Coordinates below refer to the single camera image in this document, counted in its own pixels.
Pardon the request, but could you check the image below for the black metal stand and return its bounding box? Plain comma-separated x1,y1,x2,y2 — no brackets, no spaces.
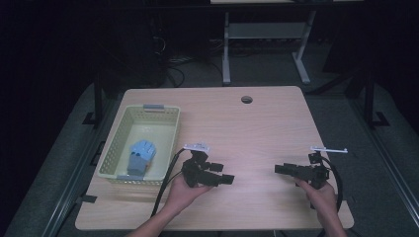
363,70,390,128
82,73,104,127

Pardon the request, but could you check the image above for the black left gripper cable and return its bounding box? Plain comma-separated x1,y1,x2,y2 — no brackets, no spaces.
150,147,188,219

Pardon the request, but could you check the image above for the bundle of floor cables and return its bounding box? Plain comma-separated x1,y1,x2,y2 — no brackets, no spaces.
151,36,225,88

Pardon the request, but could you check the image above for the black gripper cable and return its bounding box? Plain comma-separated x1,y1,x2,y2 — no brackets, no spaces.
319,155,345,212
150,147,188,219

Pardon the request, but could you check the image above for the pale yellow plastic basket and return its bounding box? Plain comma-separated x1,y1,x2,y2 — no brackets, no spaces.
96,104,182,186

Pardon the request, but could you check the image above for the person's right hand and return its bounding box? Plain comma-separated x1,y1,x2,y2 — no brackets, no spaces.
294,177,339,219

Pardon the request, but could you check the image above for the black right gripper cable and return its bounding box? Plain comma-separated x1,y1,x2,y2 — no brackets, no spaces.
319,155,345,212

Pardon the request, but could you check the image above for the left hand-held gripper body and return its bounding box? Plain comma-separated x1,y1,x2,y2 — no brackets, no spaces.
181,142,222,189

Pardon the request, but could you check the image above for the black table bracket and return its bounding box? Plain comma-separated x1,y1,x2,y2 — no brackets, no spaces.
89,140,107,167

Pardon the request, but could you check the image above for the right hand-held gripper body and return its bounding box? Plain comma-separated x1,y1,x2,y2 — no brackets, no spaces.
297,146,349,191

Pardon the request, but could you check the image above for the aluminium floor rail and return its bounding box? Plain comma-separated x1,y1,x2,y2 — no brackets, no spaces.
349,98,419,228
41,98,120,237

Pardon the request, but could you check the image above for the person's left hand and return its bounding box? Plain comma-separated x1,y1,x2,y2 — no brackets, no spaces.
162,172,213,215

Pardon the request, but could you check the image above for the white metal table frame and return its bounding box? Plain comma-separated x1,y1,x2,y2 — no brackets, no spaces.
221,9,317,86

